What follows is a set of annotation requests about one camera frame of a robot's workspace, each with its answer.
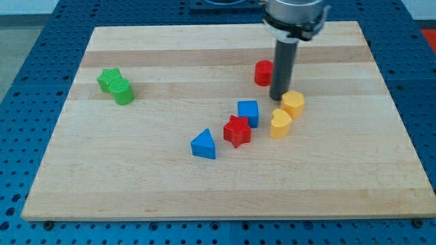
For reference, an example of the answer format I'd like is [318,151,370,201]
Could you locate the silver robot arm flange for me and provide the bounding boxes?
[262,0,331,44]

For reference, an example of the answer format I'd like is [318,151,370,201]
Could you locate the red star block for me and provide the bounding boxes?
[223,115,251,148]

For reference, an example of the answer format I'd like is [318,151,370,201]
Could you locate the blue triangle block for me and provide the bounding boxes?
[191,129,216,159]

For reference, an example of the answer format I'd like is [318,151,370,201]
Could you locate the blue cube block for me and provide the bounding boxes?
[237,100,260,128]

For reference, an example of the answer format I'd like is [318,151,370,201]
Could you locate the light wooden board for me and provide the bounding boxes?
[21,21,435,221]

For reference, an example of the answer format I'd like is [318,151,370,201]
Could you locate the yellow heart block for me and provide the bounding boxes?
[270,109,292,139]

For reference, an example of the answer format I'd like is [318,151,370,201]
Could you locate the red cylinder block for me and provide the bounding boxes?
[254,60,274,86]

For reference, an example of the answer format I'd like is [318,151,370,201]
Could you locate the yellow hexagon block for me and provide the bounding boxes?
[281,91,305,119]

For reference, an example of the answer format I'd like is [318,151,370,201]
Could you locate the green cylinder block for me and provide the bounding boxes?
[108,78,134,105]

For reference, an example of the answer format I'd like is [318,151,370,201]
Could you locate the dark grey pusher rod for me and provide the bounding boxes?
[269,40,298,101]

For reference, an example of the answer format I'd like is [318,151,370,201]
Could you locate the green star block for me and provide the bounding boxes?
[97,68,122,93]

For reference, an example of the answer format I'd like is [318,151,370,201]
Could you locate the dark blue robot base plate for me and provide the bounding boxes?
[187,0,262,14]

